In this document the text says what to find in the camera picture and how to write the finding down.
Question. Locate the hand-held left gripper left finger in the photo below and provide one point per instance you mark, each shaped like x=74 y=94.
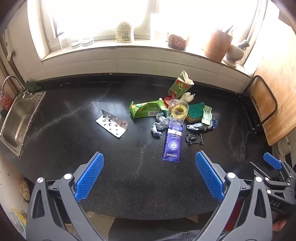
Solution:
x=90 y=176

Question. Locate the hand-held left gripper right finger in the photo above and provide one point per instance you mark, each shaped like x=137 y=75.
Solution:
x=209 y=176

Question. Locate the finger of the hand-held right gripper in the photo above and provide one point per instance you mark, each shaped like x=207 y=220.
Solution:
x=260 y=173
x=272 y=160

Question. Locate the small black wheeled toy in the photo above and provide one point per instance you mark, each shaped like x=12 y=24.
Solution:
x=192 y=139

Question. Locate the purple packet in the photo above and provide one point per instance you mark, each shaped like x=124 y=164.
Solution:
x=173 y=143

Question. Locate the blue white paper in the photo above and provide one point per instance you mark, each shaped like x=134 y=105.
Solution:
x=196 y=126
x=157 y=132

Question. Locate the silver pill blister pack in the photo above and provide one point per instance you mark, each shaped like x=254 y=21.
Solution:
x=111 y=125

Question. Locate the green and yellow sponge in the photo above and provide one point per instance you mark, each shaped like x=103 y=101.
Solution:
x=195 y=111

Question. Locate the clear plastic cup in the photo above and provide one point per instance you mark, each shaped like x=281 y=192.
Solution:
x=171 y=115

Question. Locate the yellow tape roll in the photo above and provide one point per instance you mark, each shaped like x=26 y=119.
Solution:
x=175 y=112

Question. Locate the red plastic lid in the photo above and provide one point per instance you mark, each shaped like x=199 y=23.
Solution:
x=167 y=100

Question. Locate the green carton box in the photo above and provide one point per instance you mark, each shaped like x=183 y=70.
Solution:
x=145 y=109

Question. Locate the crushed green paper cup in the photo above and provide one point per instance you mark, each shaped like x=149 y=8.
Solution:
x=179 y=87

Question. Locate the stack of white plates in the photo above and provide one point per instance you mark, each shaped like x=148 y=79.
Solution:
x=282 y=148

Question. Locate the stained wooden cutting board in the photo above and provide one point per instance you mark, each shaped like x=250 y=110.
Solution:
x=262 y=99

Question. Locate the large wooden cutting board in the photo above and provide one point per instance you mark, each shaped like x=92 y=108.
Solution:
x=282 y=76

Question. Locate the stainless steel sink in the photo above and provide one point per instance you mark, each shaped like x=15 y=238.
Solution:
x=16 y=122

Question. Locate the curved metal faucet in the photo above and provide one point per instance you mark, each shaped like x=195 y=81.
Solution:
x=25 y=93

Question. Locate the dark green cloth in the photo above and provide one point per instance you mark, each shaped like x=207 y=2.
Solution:
x=31 y=86

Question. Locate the white stone mortar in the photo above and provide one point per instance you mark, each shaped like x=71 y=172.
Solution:
x=233 y=56

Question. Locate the grey stone pestle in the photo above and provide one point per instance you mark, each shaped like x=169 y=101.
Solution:
x=242 y=44

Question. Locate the bamboo utensil holder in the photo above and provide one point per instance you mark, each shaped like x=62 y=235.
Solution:
x=217 y=46

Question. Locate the clear drinking glass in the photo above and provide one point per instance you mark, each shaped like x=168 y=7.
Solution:
x=76 y=43
x=87 y=41
x=64 y=44

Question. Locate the jar with red contents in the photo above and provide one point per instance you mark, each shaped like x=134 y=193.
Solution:
x=177 y=41

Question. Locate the bundle of chopsticks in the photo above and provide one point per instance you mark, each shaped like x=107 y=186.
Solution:
x=227 y=29

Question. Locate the white plastic bottle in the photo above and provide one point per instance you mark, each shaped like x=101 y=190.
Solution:
x=124 y=32

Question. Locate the window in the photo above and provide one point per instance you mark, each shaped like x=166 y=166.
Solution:
x=92 y=18

